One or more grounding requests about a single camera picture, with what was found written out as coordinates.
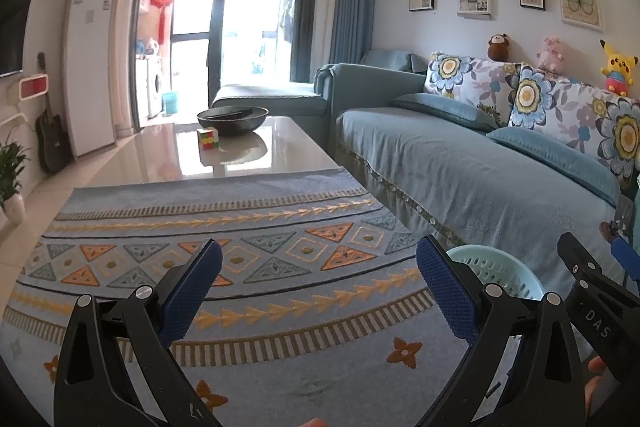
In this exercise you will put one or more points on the colourful puzzle cube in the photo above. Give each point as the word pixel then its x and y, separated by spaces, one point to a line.
pixel 207 140

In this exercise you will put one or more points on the blue bucket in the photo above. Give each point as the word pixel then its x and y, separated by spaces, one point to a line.
pixel 171 104

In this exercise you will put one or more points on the yellow plush toy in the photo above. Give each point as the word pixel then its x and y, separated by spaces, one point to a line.
pixel 619 67

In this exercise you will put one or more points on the butterfly picture frame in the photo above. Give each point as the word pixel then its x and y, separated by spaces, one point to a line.
pixel 580 4

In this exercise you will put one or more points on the red white wall shelf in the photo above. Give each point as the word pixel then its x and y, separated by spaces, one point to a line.
pixel 34 88

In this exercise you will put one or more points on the red knot hanging decoration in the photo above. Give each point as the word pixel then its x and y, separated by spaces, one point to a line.
pixel 162 2

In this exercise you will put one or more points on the brown monkey plush toy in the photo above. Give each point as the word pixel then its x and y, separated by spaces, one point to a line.
pixel 499 48

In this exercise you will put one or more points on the white detergent jug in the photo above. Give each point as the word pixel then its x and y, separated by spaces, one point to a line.
pixel 154 48

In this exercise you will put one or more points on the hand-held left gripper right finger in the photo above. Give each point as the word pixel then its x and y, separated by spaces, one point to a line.
pixel 445 292

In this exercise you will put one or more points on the person's right hand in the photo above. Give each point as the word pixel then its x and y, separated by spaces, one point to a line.
pixel 596 389

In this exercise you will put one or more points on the floral throw pillow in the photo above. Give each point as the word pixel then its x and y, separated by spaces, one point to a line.
pixel 622 132
pixel 470 77
pixel 555 102

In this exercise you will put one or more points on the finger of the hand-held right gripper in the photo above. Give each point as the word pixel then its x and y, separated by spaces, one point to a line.
pixel 629 259
pixel 600 312

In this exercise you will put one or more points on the light blue plastic basket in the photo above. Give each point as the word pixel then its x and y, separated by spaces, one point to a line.
pixel 500 267

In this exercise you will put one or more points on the black bowl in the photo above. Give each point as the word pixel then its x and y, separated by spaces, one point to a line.
pixel 232 126

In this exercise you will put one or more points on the white washing machine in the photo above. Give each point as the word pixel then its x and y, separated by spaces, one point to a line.
pixel 152 87

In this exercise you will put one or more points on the glass sliding door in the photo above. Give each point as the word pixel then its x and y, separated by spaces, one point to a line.
pixel 220 7

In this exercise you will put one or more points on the teal fabric sofa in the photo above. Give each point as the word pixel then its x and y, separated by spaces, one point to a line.
pixel 370 87

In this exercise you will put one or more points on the glossy beige coffee table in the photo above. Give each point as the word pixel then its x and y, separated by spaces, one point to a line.
pixel 280 147

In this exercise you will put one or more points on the black television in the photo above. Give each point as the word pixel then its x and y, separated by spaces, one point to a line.
pixel 12 32

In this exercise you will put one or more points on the white refrigerator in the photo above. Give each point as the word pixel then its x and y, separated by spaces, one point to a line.
pixel 92 57

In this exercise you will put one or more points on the grey blue sofa cover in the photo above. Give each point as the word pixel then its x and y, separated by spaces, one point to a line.
pixel 450 177

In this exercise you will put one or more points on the black guitar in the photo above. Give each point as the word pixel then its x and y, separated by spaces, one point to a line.
pixel 52 142

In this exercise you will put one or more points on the pink pig plush toy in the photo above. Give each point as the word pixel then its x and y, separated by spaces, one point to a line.
pixel 551 54

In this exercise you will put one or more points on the small grey brown object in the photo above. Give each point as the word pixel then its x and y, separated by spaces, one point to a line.
pixel 624 212

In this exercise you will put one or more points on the green potted plant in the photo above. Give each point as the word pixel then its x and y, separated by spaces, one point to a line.
pixel 10 167

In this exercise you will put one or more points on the white plant pot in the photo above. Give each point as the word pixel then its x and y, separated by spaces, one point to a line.
pixel 12 208

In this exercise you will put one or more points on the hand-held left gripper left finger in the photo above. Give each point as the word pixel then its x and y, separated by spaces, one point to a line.
pixel 192 287

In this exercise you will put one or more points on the patterned blue table cloth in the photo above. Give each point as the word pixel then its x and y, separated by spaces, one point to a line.
pixel 300 307

